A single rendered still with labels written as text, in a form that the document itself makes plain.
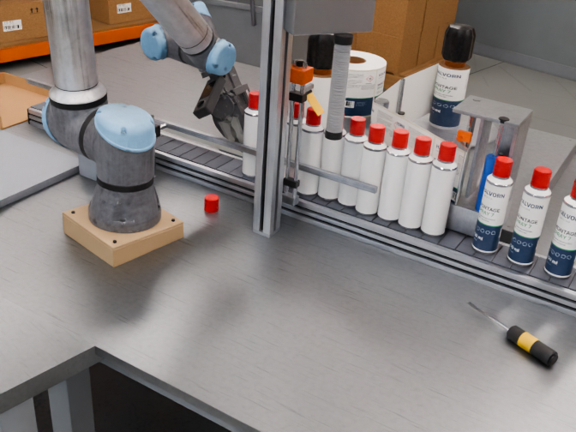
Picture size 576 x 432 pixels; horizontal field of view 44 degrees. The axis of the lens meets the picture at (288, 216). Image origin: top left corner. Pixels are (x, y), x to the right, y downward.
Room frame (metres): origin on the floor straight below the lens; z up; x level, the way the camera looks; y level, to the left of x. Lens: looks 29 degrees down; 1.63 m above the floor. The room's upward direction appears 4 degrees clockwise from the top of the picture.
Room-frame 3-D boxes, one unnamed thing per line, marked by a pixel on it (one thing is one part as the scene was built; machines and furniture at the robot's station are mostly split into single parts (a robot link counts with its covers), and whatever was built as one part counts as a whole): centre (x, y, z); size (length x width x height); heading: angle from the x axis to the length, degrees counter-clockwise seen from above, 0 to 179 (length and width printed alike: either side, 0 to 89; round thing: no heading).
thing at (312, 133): (1.48, -0.04, 0.98); 0.05 x 0.05 x 0.20
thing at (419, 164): (1.36, -0.27, 0.98); 0.05 x 0.05 x 0.20
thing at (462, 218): (1.39, -0.40, 1.01); 0.14 x 0.13 x 0.26; 61
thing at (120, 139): (1.32, 0.34, 1.04); 0.13 x 0.12 x 0.14; 54
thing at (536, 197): (1.24, -0.48, 0.98); 0.05 x 0.05 x 0.20
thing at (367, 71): (2.08, -0.16, 0.95); 0.20 x 0.20 x 0.14
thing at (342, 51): (1.35, -0.08, 1.18); 0.04 x 0.04 x 0.21
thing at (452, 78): (1.96, -0.43, 1.04); 0.09 x 0.09 x 0.29
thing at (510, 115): (1.39, -0.40, 1.14); 0.14 x 0.11 x 0.01; 61
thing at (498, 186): (1.28, -0.41, 0.98); 0.05 x 0.05 x 0.20
